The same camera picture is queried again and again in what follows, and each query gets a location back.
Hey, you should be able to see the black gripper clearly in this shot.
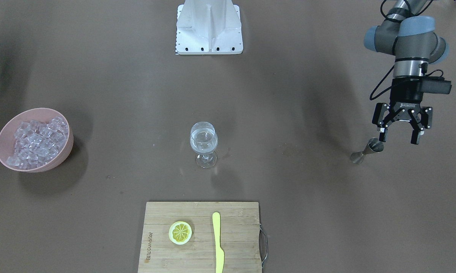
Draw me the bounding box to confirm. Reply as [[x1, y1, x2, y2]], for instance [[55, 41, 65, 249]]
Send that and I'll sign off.
[[372, 77, 433, 145]]

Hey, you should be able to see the bamboo cutting board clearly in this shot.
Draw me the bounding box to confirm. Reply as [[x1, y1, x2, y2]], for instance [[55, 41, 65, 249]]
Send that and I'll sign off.
[[137, 201, 264, 273]]

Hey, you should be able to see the pink bowl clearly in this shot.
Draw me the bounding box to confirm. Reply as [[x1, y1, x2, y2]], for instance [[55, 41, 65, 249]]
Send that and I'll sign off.
[[0, 108, 74, 173]]

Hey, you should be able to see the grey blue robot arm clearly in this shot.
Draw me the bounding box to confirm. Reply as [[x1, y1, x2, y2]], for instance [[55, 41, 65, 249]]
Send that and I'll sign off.
[[363, 0, 452, 145]]

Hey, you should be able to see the clear wine glass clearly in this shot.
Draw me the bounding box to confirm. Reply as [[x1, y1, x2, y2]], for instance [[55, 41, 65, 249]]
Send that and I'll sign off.
[[190, 122, 218, 169]]

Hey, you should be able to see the yellow lemon slice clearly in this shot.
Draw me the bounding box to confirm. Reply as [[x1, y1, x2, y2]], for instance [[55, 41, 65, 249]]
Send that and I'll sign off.
[[168, 221, 193, 245]]

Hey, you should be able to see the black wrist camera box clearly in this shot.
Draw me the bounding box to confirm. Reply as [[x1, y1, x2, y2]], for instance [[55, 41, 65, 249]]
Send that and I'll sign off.
[[420, 77, 452, 94]]

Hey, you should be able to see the yellow plastic knife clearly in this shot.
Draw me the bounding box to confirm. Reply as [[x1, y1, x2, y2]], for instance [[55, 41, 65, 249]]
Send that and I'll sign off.
[[212, 212, 225, 273]]

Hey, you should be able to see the steel jigger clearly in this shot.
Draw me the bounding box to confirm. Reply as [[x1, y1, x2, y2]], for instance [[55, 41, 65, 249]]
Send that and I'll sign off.
[[350, 138, 384, 164]]

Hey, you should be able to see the clear ice cubes pile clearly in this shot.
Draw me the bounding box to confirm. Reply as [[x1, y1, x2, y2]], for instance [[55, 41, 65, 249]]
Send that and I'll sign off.
[[5, 116, 69, 170]]

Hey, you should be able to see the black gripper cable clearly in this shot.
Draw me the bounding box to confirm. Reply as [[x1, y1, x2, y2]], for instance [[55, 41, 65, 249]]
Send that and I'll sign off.
[[370, 0, 445, 101]]

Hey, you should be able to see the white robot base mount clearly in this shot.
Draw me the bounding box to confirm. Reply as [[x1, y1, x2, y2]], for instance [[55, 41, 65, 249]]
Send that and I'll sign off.
[[175, 0, 244, 55]]

